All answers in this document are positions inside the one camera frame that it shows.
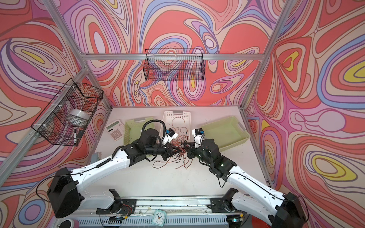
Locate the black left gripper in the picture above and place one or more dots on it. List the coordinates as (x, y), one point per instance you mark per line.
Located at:
(168, 151)

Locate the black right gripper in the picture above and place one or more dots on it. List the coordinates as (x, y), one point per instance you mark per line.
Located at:
(191, 154)

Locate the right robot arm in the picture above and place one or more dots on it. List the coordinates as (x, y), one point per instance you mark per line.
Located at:
(276, 209)

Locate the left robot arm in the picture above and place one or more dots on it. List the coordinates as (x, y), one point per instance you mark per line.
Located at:
(64, 193)

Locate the white perforated basket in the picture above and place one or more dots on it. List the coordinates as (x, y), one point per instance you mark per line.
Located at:
(180, 122)

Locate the large green perforated basket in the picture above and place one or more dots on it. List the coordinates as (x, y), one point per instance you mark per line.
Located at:
(227, 133)

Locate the small green perforated basket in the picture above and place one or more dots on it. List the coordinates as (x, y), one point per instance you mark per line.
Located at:
(133, 129)

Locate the white desk calculator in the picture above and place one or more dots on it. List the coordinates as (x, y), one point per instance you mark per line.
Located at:
(115, 129)

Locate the small green alarm clock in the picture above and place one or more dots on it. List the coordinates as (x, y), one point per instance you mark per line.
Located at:
(159, 218)

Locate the red bucket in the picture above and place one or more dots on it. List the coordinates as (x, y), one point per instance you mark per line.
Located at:
(257, 223)

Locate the black marker pen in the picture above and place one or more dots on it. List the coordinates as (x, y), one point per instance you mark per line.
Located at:
(75, 137)

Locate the black round speaker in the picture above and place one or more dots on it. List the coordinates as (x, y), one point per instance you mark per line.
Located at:
(68, 223)

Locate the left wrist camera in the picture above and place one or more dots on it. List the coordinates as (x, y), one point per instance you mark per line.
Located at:
(170, 135)

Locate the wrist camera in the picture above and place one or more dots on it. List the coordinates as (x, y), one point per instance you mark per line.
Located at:
(170, 135)
(198, 136)

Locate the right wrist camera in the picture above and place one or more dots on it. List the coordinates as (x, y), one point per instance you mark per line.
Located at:
(198, 136)

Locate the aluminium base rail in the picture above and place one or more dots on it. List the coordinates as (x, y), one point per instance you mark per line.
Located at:
(188, 211)

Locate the black wire basket back wall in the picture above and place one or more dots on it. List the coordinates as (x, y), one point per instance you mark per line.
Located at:
(174, 64)

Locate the black wire basket wall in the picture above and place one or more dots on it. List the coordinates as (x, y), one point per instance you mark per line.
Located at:
(55, 127)
(174, 64)

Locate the black wire basket left wall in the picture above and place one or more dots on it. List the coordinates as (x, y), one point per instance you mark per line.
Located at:
(55, 127)

